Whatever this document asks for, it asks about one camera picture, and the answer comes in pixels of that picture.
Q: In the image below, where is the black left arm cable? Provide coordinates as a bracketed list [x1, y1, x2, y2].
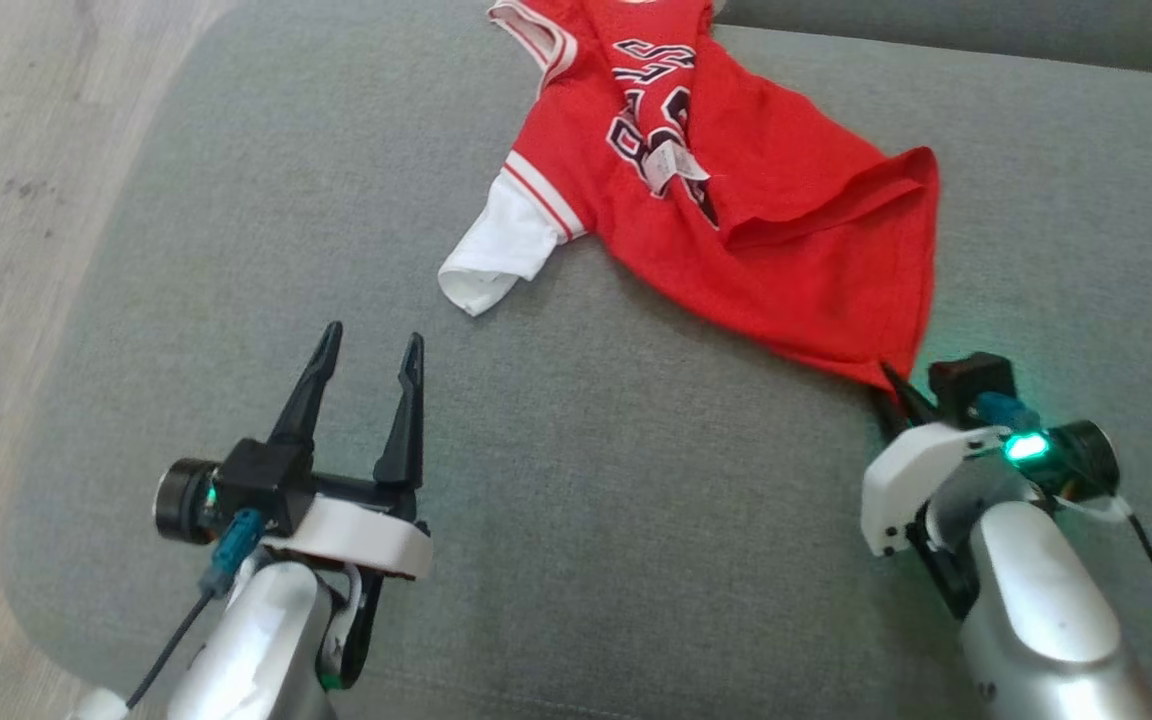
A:
[124, 592, 214, 713]

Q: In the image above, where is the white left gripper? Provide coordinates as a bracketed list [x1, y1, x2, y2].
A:
[154, 321, 434, 582]

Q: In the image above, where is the red jersey with white sleeves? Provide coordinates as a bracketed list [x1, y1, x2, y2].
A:
[437, 0, 941, 392]

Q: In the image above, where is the blue left cable connector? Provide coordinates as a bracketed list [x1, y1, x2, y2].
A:
[200, 507, 266, 600]

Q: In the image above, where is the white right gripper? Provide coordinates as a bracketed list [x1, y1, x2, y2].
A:
[860, 361, 1123, 558]

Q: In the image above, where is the light grey sofa back cushion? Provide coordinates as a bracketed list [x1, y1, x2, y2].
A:
[714, 0, 1152, 81]

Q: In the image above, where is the blue cable connector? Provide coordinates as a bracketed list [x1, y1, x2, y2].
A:
[976, 392, 1043, 434]
[200, 507, 266, 600]

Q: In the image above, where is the blue right cable connector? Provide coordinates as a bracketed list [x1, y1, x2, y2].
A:
[976, 392, 1043, 434]

